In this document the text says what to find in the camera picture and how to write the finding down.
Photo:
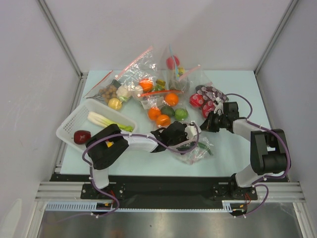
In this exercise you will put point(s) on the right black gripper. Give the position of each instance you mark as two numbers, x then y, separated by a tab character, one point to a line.
212	121

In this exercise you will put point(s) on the clear pink zip bag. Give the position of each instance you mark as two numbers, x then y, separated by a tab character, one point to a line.
196	154

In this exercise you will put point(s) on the fake celery stalk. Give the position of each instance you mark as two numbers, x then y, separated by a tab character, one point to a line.
104	122

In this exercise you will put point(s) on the fake dark red apple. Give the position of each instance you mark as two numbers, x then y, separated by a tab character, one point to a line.
81	137

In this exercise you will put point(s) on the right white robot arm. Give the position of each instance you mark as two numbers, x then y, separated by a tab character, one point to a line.
269	154

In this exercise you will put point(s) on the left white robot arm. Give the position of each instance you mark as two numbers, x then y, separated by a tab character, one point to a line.
100	157

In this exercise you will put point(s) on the pink dotted zip bag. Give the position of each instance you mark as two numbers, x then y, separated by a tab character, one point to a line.
206	98

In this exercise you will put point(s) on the fake green guava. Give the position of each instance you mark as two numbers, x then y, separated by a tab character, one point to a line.
181	114

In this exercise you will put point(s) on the fake green chili pepper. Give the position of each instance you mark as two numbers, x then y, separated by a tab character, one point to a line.
205	147

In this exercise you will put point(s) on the fake dark green avocado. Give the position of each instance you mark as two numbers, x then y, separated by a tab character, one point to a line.
167	110

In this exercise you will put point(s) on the fake orange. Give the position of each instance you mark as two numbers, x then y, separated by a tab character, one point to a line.
154	113
171	99
163	120

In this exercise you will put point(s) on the orange zip fruit bag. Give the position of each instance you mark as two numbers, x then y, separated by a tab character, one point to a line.
156	99

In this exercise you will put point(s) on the blue zip bag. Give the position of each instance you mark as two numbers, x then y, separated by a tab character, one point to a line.
174	70

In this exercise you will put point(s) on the large clear red-zip bag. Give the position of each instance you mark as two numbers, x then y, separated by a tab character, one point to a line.
142	67

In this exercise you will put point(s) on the fake cauliflower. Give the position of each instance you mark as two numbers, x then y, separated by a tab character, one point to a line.
123	93

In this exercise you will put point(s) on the fake yellow round fruit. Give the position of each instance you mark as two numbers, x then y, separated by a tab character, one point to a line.
115	104

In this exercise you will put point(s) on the red zip longan bag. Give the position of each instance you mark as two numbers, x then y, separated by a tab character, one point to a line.
109	79

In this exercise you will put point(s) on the fake longan bunch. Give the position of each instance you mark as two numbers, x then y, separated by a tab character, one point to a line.
107	93

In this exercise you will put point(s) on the white plastic basket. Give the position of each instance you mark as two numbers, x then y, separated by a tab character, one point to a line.
78	120

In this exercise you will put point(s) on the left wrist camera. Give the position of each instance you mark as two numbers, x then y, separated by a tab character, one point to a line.
192	131

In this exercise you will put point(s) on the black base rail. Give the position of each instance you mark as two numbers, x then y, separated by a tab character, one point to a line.
159	190

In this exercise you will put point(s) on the white cable duct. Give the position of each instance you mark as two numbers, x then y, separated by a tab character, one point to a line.
104	206

